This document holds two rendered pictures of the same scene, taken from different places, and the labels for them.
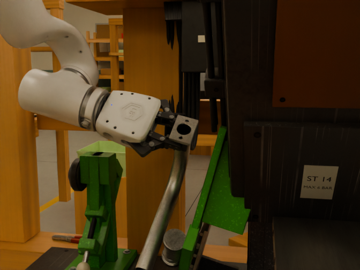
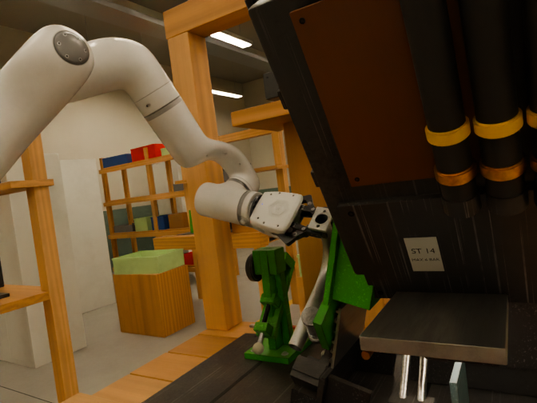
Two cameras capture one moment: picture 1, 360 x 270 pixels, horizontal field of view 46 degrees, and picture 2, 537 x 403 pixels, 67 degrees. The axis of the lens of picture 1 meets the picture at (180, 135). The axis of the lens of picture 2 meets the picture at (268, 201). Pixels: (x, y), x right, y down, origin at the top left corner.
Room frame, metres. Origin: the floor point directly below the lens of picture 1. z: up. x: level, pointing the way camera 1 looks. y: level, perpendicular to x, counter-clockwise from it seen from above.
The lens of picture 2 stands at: (-0.05, -0.20, 1.33)
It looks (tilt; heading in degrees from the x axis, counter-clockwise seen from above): 2 degrees down; 20
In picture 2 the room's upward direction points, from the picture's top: 7 degrees counter-clockwise
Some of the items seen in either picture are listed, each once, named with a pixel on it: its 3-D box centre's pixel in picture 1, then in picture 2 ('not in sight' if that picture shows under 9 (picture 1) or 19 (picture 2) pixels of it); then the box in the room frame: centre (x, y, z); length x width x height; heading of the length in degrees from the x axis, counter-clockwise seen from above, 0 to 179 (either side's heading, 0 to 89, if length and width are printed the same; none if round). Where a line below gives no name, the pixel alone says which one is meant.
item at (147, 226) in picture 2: not in sight; (162, 211); (5.77, 3.84, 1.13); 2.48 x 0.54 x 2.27; 77
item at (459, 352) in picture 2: (324, 229); (448, 302); (0.63, -0.22, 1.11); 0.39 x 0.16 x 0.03; 169
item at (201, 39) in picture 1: (224, 38); not in sight; (0.97, -0.10, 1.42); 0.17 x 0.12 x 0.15; 79
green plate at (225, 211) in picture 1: (228, 182); (357, 262); (0.70, -0.08, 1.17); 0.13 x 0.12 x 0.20; 79
